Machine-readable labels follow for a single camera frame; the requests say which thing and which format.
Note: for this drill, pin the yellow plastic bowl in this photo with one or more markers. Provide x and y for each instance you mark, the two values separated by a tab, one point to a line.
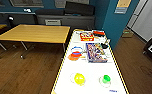
79	79

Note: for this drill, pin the green plastic bowl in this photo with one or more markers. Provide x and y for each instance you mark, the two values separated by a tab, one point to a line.
106	78

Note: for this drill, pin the white-top yellow gaming table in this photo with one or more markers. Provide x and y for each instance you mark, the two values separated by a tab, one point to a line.
90	75

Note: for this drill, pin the orange plastic bowl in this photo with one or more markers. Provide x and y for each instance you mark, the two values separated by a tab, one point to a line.
74	57

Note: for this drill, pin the red flat object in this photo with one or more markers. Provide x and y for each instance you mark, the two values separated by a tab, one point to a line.
98	33

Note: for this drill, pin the black flat object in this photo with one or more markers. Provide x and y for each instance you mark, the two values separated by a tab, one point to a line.
104	46

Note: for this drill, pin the light grey rectangular cushion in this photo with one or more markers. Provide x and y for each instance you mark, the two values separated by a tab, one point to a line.
53	22

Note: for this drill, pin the brown cardboard box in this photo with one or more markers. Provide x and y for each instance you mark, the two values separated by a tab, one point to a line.
127	33

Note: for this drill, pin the dark grey long sofa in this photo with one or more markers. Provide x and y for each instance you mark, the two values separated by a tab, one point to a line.
12	17

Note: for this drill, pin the yellow framed wall poster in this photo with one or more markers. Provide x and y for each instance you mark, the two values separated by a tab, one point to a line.
122	5

